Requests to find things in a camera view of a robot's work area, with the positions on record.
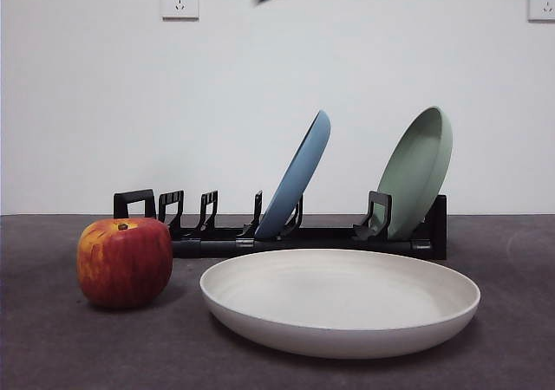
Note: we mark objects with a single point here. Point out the green round plate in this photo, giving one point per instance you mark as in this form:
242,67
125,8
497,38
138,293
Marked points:
412,177

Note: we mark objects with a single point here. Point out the red yellow apple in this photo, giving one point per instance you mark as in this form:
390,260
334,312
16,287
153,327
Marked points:
126,264

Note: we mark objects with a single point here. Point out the white wall socket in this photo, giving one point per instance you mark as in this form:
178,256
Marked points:
542,2
180,0

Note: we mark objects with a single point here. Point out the blue round plate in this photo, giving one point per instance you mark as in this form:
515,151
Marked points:
299,169

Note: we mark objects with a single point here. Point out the black plastic plate rack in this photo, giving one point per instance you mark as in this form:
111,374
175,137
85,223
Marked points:
208,249

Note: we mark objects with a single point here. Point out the cream yellow round plate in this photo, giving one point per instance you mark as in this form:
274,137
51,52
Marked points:
338,320

